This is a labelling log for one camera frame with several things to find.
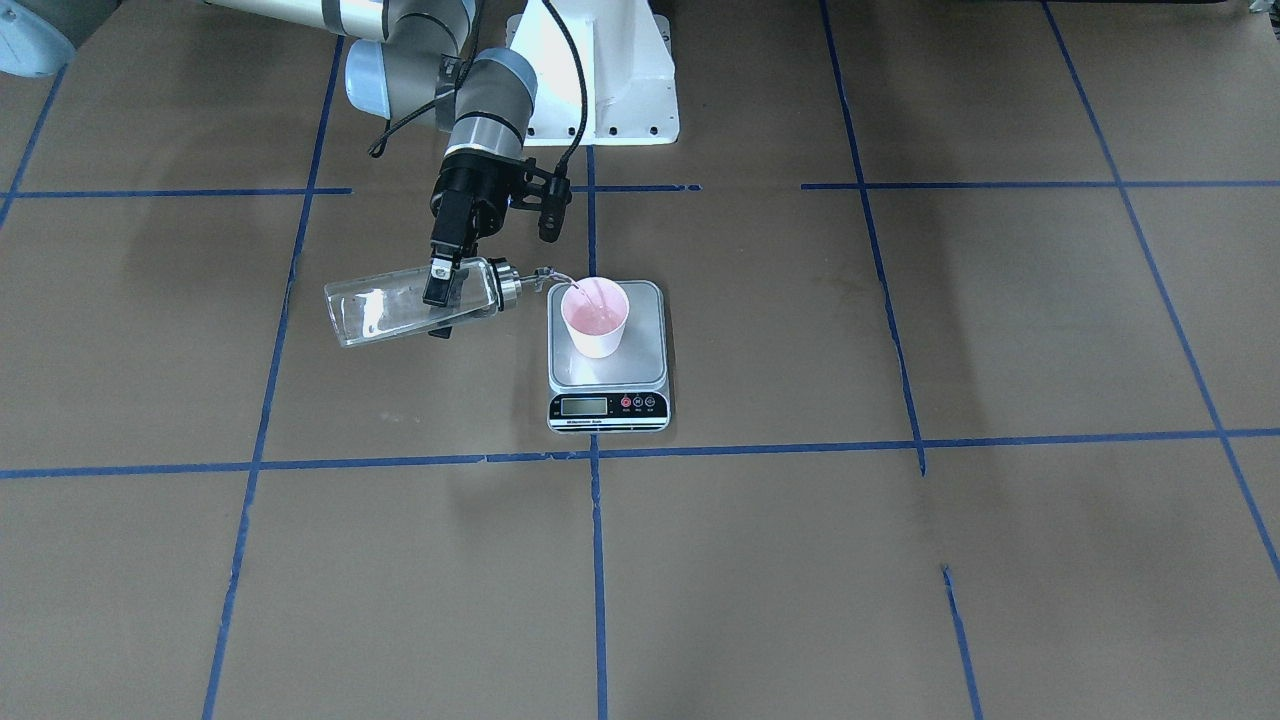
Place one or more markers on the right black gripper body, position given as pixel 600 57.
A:
pixel 466 188

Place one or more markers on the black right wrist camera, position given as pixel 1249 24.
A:
pixel 547 192

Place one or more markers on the pink plastic cup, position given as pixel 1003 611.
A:
pixel 595 311

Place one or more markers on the glass sauce bottle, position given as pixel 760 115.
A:
pixel 389 305

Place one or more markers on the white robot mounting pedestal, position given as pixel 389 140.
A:
pixel 629 96

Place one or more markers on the silver kitchen scale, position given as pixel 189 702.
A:
pixel 625 392

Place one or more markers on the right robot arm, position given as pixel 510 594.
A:
pixel 408 62

